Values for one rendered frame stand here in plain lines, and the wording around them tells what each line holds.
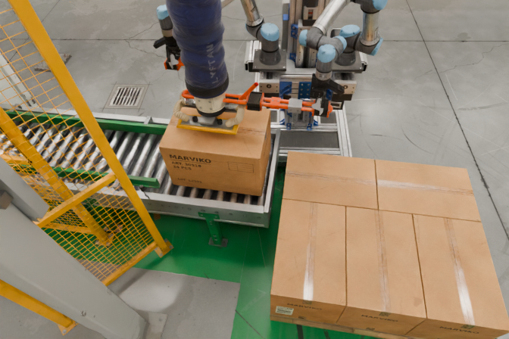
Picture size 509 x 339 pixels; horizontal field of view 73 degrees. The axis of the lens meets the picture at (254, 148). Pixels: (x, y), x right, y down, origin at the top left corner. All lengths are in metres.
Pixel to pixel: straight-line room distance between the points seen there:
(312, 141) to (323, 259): 1.21
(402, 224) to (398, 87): 2.02
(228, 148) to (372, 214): 0.97
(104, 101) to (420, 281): 3.32
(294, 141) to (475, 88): 2.14
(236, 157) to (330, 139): 1.26
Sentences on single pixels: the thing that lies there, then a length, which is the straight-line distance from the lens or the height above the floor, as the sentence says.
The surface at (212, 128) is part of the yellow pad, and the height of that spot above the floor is 1.09.
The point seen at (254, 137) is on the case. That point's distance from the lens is 2.02.
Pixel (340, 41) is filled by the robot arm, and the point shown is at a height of 1.53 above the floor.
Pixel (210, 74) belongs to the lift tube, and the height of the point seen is 1.42.
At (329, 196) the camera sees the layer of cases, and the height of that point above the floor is 0.54.
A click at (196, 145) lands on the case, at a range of 2.02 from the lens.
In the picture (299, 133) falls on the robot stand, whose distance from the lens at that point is 3.03.
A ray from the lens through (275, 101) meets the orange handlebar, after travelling 1.83.
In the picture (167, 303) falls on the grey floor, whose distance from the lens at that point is 2.65.
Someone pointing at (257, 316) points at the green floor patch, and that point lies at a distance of 2.53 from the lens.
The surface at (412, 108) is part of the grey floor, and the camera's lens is 3.80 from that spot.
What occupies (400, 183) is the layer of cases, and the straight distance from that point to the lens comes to 2.46.
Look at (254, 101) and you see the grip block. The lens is 1.83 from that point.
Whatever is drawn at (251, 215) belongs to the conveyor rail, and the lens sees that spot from 2.19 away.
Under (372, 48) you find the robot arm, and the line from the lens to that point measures 2.27.
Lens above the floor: 2.47
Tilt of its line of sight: 51 degrees down
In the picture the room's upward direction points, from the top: 3 degrees counter-clockwise
